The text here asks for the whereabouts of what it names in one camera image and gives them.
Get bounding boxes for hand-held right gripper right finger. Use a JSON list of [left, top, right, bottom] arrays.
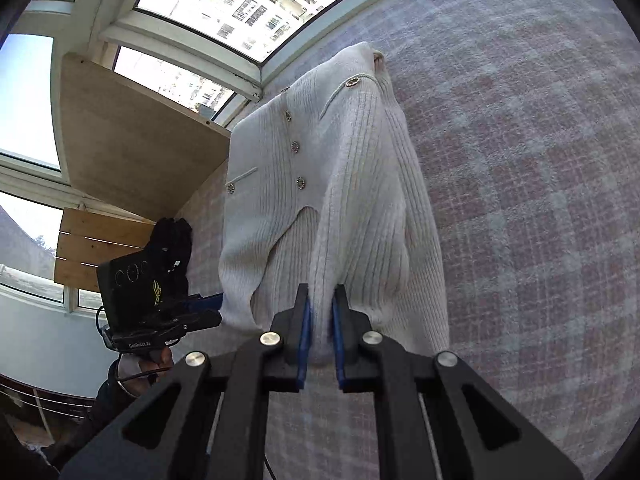
[[331, 284, 583, 480]]

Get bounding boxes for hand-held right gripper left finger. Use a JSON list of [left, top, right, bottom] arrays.
[[59, 284, 313, 480]]

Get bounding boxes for person's left forearm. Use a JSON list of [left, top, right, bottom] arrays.
[[42, 360, 151, 471]]

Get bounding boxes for white window frame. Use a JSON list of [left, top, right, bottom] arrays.
[[0, 0, 416, 311]]

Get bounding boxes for light wooden board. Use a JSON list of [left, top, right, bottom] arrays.
[[60, 52, 232, 221]]

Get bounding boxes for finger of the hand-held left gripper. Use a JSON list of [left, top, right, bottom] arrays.
[[172, 310, 222, 333], [186, 292, 223, 312]]

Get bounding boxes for pine plank board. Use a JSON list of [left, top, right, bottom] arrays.
[[54, 207, 158, 293]]

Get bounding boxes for cream ribbed knit cardigan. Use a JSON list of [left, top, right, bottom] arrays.
[[218, 41, 451, 366]]

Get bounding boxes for person's left hand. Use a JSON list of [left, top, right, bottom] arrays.
[[120, 349, 174, 397]]

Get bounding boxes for pink plaid blanket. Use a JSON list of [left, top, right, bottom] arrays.
[[182, 0, 640, 480]]

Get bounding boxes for black garment with yellow print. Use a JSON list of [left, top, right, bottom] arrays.
[[150, 217, 193, 301]]

